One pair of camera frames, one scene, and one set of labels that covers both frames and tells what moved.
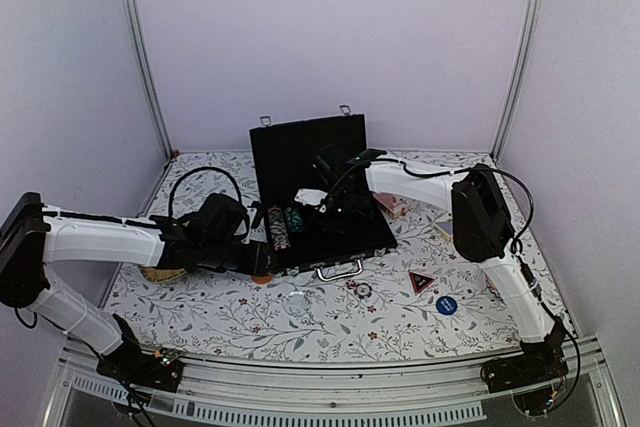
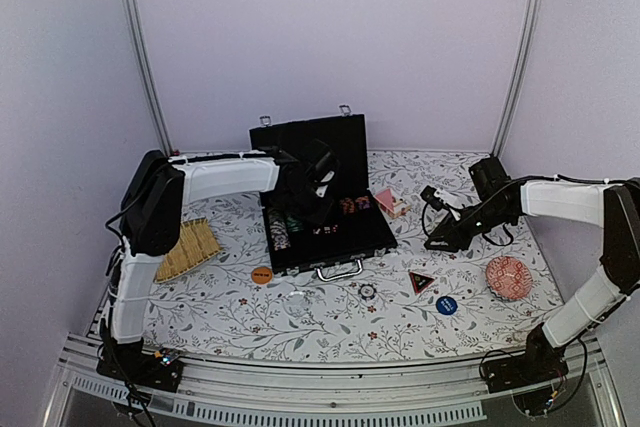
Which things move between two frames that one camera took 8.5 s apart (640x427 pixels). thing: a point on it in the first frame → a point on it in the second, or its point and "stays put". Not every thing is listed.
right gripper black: (337, 223) → (458, 240)
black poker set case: (283, 180) stays put
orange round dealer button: (262, 279) stays put
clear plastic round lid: (296, 302) stays put
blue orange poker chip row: (279, 228) stays put
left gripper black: (256, 263) → (316, 219)
